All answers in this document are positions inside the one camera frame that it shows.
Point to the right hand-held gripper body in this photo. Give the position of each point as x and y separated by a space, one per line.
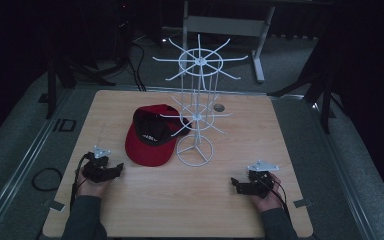
258 185

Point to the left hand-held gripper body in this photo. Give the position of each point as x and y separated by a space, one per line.
95 166

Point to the red baseball cap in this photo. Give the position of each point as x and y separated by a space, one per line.
146 151

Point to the person's right hand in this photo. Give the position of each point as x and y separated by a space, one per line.
271 201

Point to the person's left hand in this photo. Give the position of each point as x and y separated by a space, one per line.
91 189

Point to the grey round table grommet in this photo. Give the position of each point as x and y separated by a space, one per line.
219 107

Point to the black tripod stand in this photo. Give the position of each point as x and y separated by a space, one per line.
326 110
50 93

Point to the metal table bracket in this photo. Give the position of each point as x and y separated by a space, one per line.
303 203
55 205

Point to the black rectangular frame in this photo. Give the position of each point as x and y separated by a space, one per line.
60 125

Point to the metal floor rail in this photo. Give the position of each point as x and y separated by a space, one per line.
343 173
20 166

